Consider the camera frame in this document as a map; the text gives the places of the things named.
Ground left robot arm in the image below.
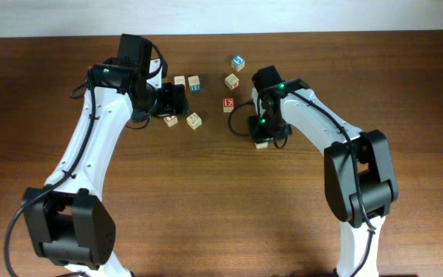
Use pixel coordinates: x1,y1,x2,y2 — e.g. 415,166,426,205
14,34,188,276

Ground red V block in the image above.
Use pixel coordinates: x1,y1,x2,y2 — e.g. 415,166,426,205
164,115,178,127

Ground blue H block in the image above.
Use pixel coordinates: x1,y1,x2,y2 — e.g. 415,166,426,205
188,75,202,92

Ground blue number five block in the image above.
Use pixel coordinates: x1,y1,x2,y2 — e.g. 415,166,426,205
231,55,245,72

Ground red C block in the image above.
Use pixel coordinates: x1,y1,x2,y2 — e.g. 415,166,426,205
174,75,186,89

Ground red E block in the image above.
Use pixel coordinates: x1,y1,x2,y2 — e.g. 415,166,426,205
223,98,235,113

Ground dog picture wooden block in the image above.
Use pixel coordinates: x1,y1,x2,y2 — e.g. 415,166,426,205
186,112,202,130

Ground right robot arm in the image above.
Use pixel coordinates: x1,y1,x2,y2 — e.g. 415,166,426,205
249,65,399,276

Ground picture block red side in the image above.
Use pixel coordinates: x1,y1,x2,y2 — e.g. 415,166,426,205
225,74,239,90

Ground blue L block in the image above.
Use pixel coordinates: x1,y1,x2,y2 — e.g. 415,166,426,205
255,142,268,149

